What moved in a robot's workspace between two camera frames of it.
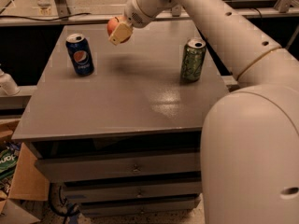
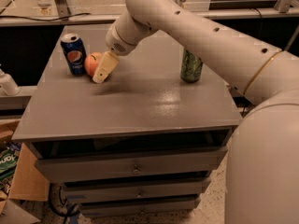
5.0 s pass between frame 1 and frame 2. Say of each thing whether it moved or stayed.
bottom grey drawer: stayed
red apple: moved
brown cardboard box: stayed
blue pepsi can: moved
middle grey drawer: stayed
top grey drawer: stayed
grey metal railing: stayed
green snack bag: stayed
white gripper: moved
